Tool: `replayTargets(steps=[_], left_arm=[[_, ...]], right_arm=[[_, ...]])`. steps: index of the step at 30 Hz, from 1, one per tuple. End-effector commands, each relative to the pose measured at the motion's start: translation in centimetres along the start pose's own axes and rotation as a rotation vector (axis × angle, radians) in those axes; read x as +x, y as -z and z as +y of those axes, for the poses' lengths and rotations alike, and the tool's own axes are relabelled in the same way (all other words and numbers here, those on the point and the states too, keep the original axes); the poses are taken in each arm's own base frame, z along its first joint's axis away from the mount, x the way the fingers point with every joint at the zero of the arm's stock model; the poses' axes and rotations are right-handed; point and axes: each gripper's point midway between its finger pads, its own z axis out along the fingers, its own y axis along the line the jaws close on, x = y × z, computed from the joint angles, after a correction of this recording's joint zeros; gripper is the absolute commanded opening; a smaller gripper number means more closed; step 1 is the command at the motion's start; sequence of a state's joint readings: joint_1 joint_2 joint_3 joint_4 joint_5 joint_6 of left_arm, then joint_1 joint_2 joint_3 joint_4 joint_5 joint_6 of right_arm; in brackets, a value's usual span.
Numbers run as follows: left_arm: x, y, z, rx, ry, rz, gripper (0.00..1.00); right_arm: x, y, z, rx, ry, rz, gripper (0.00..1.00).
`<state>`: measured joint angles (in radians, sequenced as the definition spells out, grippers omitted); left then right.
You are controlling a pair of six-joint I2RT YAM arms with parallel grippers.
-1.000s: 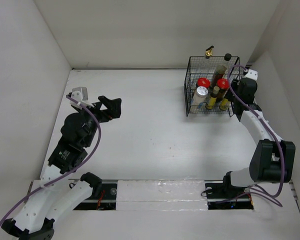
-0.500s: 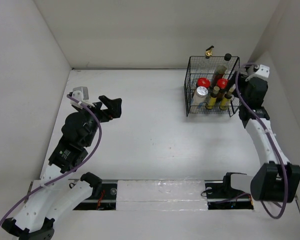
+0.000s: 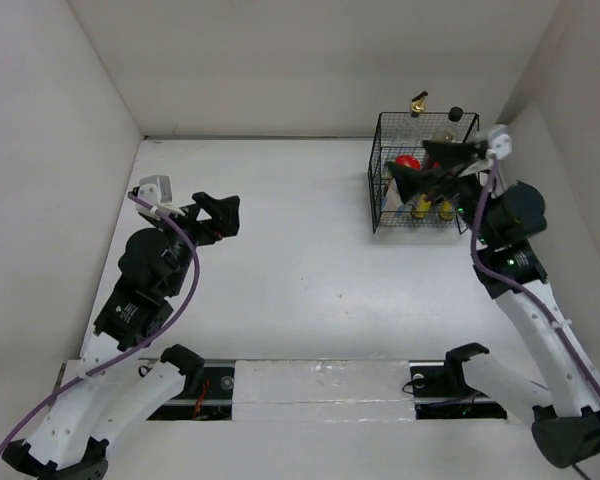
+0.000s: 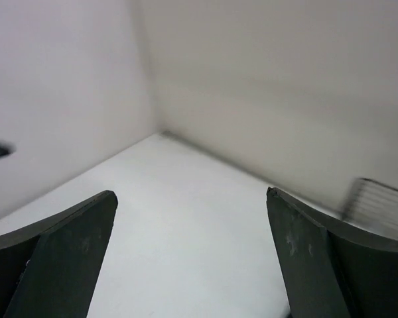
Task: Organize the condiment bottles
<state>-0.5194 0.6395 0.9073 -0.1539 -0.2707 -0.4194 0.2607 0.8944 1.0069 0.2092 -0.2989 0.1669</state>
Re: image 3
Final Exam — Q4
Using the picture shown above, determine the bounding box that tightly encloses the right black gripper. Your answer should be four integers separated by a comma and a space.
385, 139, 498, 244

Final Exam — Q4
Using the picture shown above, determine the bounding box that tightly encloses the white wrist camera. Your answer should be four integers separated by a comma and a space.
128, 175, 185, 219
463, 124, 512, 175

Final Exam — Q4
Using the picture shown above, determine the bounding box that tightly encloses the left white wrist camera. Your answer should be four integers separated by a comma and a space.
128, 175, 185, 219

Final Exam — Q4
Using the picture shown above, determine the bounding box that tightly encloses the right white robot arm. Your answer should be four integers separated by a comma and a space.
387, 137, 600, 469

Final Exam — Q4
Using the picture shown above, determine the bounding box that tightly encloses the red label sauce bottle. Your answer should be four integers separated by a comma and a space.
431, 106, 464, 143

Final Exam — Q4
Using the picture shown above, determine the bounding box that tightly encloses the clear glass oil bottle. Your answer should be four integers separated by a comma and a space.
390, 91, 429, 147

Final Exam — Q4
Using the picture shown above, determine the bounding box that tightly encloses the white shaker silver lid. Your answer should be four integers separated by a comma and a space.
381, 179, 404, 214

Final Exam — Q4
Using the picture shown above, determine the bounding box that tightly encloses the black wire basket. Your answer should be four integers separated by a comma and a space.
367, 111, 479, 234

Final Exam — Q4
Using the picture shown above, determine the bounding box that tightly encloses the yellow bottle cork cap front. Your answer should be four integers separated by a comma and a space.
437, 199, 455, 222

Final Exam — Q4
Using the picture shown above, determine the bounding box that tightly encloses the red lid jar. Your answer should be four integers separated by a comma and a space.
387, 155, 421, 175

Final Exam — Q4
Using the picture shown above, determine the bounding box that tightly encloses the yellow bottle cork cap back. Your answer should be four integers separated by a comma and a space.
410, 195, 431, 220

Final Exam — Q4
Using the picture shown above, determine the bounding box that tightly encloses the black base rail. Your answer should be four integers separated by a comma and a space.
150, 360, 508, 423

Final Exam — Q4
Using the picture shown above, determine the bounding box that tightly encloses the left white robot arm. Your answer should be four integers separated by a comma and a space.
0, 187, 240, 479

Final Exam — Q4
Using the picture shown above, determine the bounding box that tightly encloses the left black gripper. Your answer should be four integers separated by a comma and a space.
149, 191, 239, 295

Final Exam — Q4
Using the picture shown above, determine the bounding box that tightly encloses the yellow bottle cork cap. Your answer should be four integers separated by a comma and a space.
410, 195, 431, 220
437, 199, 455, 222

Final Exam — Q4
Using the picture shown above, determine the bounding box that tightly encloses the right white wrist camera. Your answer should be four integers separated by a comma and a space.
463, 124, 512, 175

